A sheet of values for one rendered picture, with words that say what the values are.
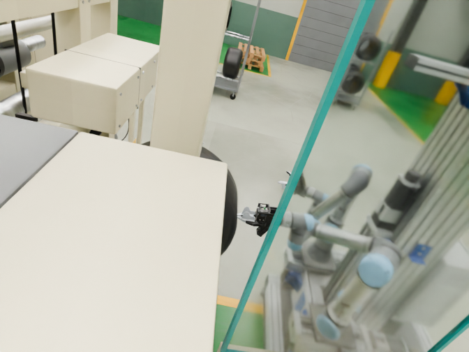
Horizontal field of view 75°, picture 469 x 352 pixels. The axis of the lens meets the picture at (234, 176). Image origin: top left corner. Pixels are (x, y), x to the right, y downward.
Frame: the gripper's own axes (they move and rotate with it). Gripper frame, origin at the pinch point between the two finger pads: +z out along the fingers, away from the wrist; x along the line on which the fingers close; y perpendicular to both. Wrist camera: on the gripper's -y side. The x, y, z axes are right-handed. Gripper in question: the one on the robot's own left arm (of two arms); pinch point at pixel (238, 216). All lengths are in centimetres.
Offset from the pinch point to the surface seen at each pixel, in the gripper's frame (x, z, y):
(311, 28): -1058, -242, -43
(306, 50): -1056, -243, -114
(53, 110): 27, 61, 56
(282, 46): -1065, -155, -113
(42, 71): 26, 62, 67
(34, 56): -338, 292, -42
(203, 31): 40, 18, 85
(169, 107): 40, 25, 67
